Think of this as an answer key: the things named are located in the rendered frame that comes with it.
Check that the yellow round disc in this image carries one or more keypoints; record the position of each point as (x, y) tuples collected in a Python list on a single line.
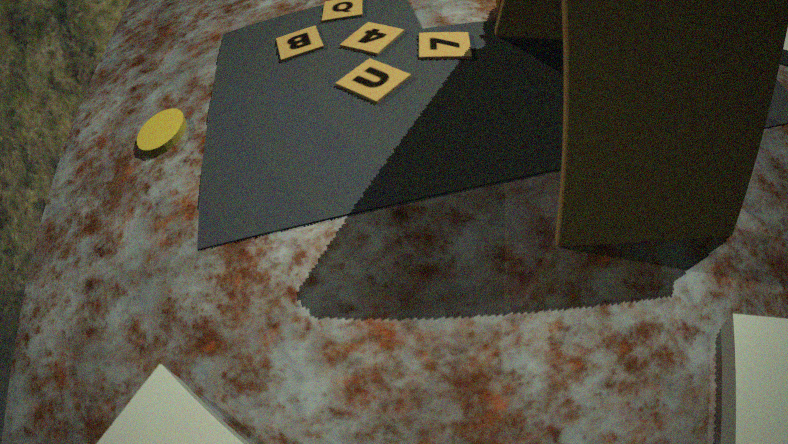
[(161, 132)]

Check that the tan square tile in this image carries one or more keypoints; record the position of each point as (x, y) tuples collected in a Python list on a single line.
[(299, 43), (444, 45), (341, 9), (372, 38), (373, 80)]

